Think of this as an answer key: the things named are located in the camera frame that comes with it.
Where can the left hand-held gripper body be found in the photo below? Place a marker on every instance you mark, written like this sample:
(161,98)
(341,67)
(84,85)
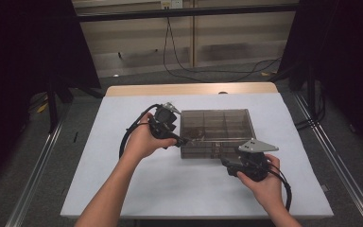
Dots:
(162,121)

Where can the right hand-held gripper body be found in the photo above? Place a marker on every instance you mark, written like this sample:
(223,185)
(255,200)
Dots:
(253,165)

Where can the smoky transparent drawer box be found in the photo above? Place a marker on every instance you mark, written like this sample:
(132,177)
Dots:
(223,124)

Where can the person's right hand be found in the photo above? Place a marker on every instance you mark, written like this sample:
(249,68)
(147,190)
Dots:
(269,189)

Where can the person's left hand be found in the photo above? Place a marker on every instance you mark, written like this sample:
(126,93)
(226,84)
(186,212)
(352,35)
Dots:
(141,143)

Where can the white table mat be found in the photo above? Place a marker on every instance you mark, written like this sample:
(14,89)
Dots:
(138,189)

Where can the dark round table grommet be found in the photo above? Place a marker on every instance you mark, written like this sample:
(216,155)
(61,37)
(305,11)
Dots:
(223,92)

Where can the small grey floor piece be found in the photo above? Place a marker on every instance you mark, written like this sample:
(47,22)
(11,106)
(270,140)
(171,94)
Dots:
(324,188)

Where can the small black floor strip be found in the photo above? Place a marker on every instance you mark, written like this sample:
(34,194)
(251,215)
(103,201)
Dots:
(75,137)

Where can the black horizontal bar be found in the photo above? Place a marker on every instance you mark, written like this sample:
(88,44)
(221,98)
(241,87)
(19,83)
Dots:
(186,12)

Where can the yellow floor item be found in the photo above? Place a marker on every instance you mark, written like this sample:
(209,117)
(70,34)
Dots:
(42,108)

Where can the black curtain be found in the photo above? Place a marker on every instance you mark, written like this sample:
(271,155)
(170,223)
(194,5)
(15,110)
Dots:
(19,63)
(343,47)

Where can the metal floor rail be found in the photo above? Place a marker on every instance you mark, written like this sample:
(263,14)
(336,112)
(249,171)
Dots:
(34,179)
(337,164)

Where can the black stand post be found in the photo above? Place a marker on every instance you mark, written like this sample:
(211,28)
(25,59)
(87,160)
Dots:
(53,107)
(311,94)

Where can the white wall socket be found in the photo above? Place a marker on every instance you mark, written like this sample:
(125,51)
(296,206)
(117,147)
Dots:
(171,3)

